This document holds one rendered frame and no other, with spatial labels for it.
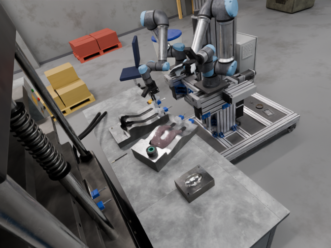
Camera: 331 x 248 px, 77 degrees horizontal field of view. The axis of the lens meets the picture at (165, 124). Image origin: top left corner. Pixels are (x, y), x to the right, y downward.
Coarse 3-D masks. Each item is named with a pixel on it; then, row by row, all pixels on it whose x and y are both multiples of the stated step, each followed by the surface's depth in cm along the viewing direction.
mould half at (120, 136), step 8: (136, 112) 196; (152, 112) 190; (128, 120) 180; (136, 120) 182; (152, 120) 182; (160, 120) 183; (168, 120) 188; (112, 128) 188; (120, 128) 186; (128, 128) 172; (136, 128) 174; (144, 128) 178; (152, 128) 183; (120, 136) 177; (128, 136) 175; (136, 136) 178; (120, 144) 173
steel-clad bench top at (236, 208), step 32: (128, 96) 239; (96, 128) 204; (128, 160) 163; (192, 160) 150; (224, 160) 144; (128, 192) 140; (160, 192) 135; (224, 192) 126; (256, 192) 122; (160, 224) 119; (192, 224) 116; (224, 224) 112; (256, 224) 109
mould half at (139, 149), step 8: (176, 128) 171; (192, 128) 168; (152, 136) 166; (176, 136) 158; (184, 136) 159; (192, 136) 168; (136, 144) 158; (144, 144) 157; (168, 144) 156; (176, 144) 154; (184, 144) 162; (136, 152) 153; (144, 152) 150; (160, 152) 147; (168, 152) 151; (176, 152) 157; (144, 160) 153; (152, 160) 143; (160, 160) 145; (168, 160) 153; (152, 168) 151; (160, 168) 148
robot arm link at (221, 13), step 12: (216, 0) 132; (228, 0) 127; (216, 12) 134; (228, 12) 130; (228, 24) 137; (228, 36) 142; (228, 48) 147; (228, 60) 152; (216, 72) 162; (228, 72) 156
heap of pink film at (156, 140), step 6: (162, 126) 168; (168, 126) 170; (156, 132) 164; (162, 132) 165; (168, 132) 160; (174, 132) 159; (180, 132) 164; (156, 138) 162; (168, 138) 158; (156, 144) 156; (162, 144) 156
